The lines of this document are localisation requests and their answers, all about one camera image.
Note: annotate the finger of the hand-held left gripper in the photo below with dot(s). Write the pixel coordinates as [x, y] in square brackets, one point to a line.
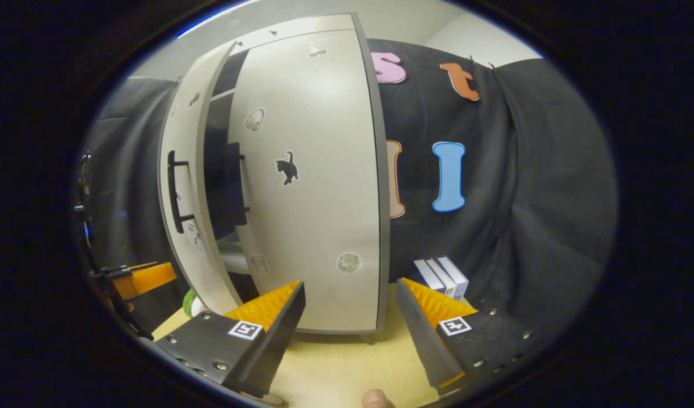
[148, 279]

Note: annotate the green and white round object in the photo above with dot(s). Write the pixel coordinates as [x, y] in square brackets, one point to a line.
[191, 303]

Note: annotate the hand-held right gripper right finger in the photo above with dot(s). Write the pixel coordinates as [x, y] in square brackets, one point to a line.
[420, 340]

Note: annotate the white and grey cabinet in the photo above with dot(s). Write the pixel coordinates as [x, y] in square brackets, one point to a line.
[384, 198]

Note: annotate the black backdrop cloth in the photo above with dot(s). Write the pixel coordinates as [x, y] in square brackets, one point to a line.
[551, 198]
[126, 170]

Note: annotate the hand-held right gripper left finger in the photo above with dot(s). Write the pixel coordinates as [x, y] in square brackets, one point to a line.
[279, 334]

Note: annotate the white spine book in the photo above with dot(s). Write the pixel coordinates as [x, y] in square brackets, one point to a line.
[444, 280]

